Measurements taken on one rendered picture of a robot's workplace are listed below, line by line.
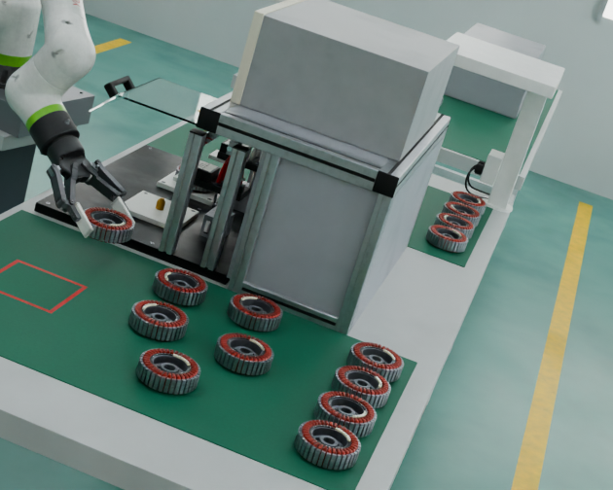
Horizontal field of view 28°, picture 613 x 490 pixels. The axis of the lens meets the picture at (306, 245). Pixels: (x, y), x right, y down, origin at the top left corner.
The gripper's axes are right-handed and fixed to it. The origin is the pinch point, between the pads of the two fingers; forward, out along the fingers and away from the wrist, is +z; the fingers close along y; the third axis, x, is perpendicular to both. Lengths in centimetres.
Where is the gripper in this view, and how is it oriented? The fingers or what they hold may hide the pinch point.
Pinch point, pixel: (106, 223)
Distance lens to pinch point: 258.2
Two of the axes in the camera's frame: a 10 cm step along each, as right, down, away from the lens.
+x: 6.1, -5.6, -5.6
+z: 5.1, 8.2, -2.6
